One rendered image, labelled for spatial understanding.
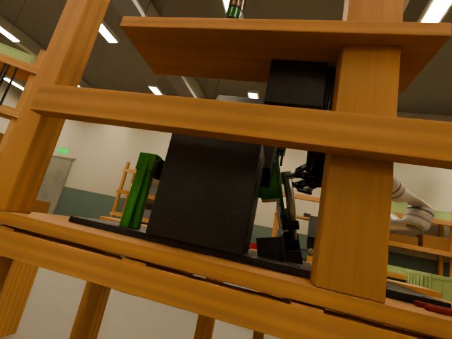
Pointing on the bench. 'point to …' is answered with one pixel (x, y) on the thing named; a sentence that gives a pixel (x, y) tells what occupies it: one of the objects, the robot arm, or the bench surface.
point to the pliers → (434, 308)
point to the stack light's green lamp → (233, 13)
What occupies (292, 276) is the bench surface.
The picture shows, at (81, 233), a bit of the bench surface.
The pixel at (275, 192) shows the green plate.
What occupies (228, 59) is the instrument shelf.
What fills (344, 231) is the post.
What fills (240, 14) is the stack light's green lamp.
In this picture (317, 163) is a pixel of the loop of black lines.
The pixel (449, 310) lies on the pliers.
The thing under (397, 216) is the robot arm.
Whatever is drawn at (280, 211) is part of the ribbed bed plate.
